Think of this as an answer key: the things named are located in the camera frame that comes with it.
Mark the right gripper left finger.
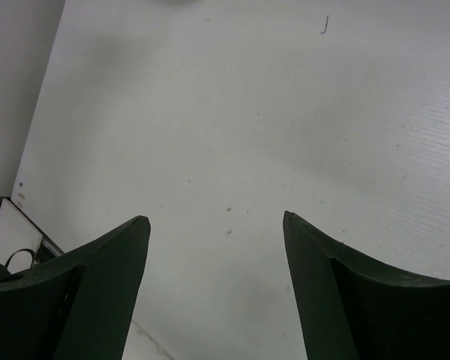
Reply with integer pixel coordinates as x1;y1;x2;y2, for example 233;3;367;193
0;216;151;359

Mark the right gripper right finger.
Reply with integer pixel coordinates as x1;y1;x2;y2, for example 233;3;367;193
283;212;450;359

